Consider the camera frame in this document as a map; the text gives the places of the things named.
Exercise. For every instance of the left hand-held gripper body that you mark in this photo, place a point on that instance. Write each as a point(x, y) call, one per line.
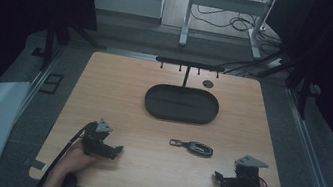
point(95, 138)

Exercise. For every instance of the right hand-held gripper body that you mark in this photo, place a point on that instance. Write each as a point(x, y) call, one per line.
point(245, 177)

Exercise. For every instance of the black key rack with tray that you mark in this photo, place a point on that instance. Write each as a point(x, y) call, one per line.
point(181, 104)

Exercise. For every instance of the person's left hand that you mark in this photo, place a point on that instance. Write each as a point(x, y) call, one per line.
point(78, 160)

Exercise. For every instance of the grey tape strip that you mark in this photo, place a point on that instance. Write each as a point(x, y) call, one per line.
point(36, 164)

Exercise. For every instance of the round black table grommet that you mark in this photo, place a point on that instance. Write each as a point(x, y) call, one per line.
point(208, 84)

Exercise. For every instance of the black metal stand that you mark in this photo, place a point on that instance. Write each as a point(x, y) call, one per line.
point(49, 44)
point(303, 91)

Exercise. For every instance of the white desk frame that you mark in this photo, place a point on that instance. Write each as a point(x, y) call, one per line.
point(226, 2)

